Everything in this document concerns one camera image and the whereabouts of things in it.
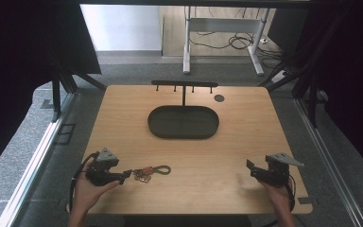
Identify person's right hand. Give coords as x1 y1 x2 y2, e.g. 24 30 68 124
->
259 181 293 218

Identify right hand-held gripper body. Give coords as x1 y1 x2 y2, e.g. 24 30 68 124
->
254 152 305 187

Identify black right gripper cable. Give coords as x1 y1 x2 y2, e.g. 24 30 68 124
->
285 173 297 213

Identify white metal desk frame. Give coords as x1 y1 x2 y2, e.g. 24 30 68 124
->
182 6 270 77

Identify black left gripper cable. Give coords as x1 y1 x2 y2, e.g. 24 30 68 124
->
65 151 100 214

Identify black floor cables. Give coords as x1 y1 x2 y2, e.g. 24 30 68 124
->
190 7 285 69

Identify white power strip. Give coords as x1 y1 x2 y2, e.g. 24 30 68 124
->
269 69 290 85

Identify aluminium rail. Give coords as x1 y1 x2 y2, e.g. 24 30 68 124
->
0 93 77 227
294 97 363 227

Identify black tape strip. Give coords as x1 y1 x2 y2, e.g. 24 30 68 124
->
297 196 314 206

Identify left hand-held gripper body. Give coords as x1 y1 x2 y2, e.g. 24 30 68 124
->
84 147 121 187

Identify dark curtain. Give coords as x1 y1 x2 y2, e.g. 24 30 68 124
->
267 0 363 183
0 0 102 183

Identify person's left hand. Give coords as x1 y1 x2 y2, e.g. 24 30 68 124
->
71 160 121 218

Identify black metal stand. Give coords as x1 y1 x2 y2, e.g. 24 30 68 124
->
257 6 329 129
50 61 108 124

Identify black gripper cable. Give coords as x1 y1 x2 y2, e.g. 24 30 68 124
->
65 151 100 214
285 173 297 213

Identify black key holder stand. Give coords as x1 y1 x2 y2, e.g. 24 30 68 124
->
147 79 220 140

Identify keychain with green loop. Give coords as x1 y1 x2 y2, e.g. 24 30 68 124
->
131 165 172 183

